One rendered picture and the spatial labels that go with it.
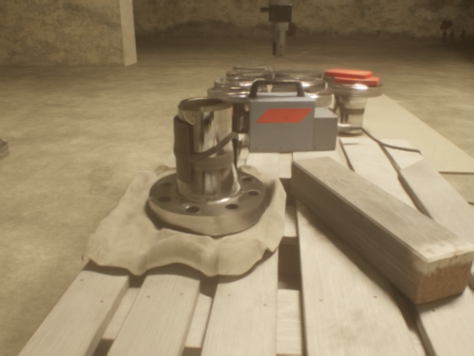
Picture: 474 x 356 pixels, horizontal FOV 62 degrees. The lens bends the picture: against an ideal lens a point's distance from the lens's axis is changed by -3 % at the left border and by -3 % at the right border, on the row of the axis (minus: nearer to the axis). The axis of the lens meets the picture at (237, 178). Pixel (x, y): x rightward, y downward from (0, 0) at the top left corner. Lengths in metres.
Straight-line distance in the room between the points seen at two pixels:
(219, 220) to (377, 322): 0.34
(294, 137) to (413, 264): 0.73
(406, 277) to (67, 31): 4.73
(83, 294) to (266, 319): 0.30
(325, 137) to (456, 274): 0.73
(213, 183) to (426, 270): 0.43
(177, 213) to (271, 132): 0.57
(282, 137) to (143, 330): 0.83
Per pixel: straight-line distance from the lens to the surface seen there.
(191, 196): 0.84
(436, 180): 1.14
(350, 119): 2.00
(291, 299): 0.70
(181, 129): 0.81
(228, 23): 9.90
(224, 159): 0.83
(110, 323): 0.68
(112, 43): 4.87
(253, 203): 0.83
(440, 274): 0.69
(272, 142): 1.29
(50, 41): 5.20
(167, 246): 0.71
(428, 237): 0.71
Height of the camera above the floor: 0.56
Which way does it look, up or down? 23 degrees down
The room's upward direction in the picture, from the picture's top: straight up
